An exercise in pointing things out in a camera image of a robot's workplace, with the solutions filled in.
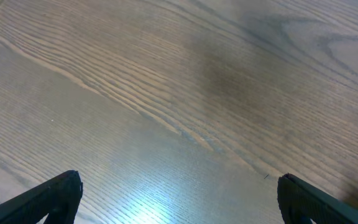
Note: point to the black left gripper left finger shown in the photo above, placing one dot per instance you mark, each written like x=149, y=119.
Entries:
x=56, y=201

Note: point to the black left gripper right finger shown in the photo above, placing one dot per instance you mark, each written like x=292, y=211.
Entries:
x=302, y=203

